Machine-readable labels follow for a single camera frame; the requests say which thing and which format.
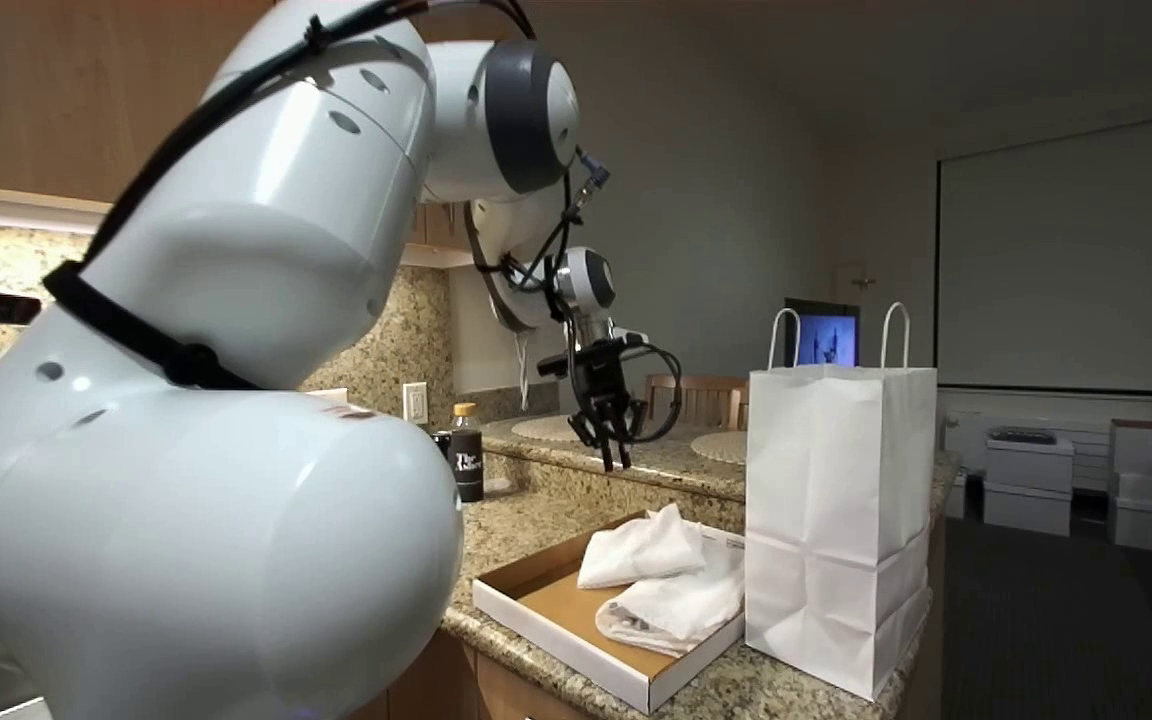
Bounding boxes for round woven placemat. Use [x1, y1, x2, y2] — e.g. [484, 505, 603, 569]
[510, 410, 610, 453]
[684, 424, 751, 468]

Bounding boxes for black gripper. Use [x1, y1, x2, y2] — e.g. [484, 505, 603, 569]
[564, 340, 649, 478]

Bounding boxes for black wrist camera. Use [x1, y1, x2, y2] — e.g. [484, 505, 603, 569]
[534, 337, 610, 386]

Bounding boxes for wooden wall cabinets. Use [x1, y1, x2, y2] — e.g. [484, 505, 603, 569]
[0, 0, 504, 274]

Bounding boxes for white wall outlet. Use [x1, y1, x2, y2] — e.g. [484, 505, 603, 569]
[397, 380, 433, 429]

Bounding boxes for wooden chair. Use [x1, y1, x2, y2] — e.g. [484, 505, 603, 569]
[642, 373, 751, 436]

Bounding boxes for flat cardboard tray box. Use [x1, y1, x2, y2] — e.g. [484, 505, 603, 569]
[470, 509, 750, 718]

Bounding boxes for wooden counter cabinet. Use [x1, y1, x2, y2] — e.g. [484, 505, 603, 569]
[360, 626, 586, 720]

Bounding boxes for black bottle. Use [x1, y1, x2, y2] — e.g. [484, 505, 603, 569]
[443, 400, 491, 509]

